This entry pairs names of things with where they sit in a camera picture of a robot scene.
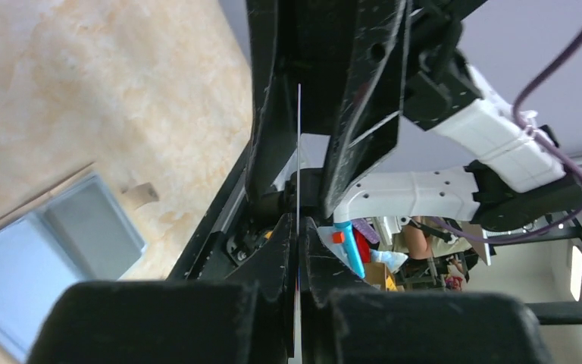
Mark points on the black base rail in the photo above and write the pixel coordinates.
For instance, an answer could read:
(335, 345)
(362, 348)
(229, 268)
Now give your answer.
(226, 236)

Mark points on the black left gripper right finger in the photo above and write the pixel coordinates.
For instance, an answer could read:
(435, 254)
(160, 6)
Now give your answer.
(346, 320)

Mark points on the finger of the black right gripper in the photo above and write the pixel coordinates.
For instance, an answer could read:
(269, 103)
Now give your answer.
(272, 40)

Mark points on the aluminium frame rail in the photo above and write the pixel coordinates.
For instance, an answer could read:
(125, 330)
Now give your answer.
(565, 266)

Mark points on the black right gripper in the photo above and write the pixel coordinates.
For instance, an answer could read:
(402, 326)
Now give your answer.
(345, 47)

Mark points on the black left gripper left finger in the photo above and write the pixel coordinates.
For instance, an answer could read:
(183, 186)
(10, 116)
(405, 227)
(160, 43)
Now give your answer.
(246, 317)

